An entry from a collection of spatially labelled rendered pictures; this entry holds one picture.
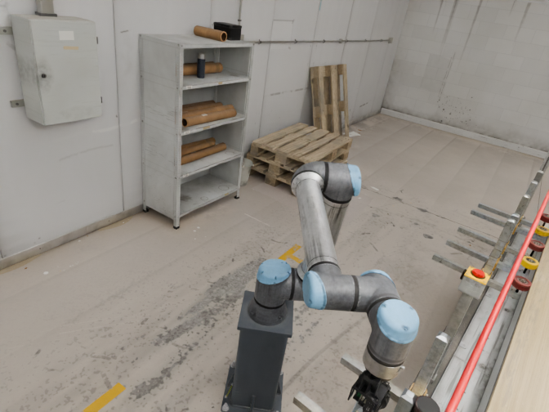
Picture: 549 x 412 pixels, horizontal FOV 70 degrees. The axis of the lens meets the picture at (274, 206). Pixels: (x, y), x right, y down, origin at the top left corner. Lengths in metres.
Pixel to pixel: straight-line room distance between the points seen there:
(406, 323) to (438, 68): 7.96
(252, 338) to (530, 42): 7.46
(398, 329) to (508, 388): 0.79
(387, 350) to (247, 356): 1.17
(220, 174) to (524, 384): 3.35
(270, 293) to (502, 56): 7.32
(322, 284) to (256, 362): 1.15
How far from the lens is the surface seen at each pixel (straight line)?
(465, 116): 8.70
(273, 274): 1.77
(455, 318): 1.60
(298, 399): 1.37
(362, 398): 1.10
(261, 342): 1.97
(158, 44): 3.25
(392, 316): 0.93
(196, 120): 3.41
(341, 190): 1.45
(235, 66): 3.90
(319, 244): 1.08
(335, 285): 0.98
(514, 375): 1.72
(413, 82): 8.84
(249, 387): 2.22
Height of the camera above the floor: 1.95
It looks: 28 degrees down
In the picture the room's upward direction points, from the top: 9 degrees clockwise
